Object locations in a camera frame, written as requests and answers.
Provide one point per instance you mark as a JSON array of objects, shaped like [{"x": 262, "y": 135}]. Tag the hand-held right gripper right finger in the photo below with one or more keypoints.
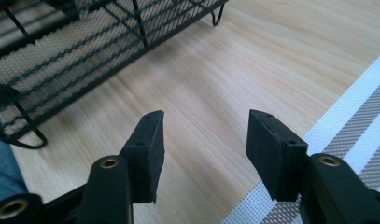
[{"x": 278, "y": 155}]

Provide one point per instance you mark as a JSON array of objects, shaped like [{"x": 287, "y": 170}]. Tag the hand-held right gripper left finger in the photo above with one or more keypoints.
[{"x": 137, "y": 168}]

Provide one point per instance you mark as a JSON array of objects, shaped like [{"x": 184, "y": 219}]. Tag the white grey striped woven mat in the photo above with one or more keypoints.
[{"x": 343, "y": 149}]

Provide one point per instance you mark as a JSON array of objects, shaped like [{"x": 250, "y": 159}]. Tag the blue grey cloth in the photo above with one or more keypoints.
[{"x": 4, "y": 171}]

